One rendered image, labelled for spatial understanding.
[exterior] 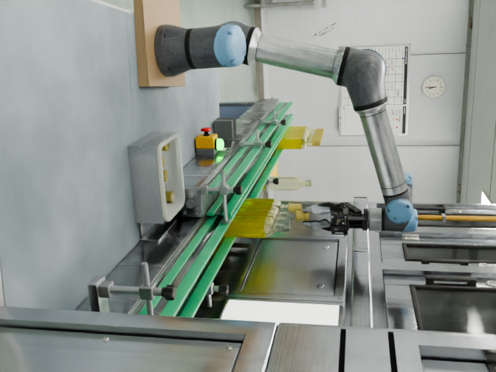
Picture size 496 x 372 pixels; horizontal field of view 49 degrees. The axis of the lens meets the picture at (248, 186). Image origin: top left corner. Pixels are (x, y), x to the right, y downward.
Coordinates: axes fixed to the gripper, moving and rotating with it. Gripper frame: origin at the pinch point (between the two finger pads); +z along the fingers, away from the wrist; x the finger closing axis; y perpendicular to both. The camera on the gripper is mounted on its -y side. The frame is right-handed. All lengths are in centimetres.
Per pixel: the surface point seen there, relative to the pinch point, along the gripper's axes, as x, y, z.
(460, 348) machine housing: -23, 108, -30
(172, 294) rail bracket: -16, 85, 17
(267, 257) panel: 12.4, 7.1, 12.6
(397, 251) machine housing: 16.5, -10.4, -30.7
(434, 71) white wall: 16, -578, -112
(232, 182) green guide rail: -14.0, 8.1, 23.0
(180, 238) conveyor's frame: -6.3, 36.9, 32.0
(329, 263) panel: 12.3, 10.0, -8.1
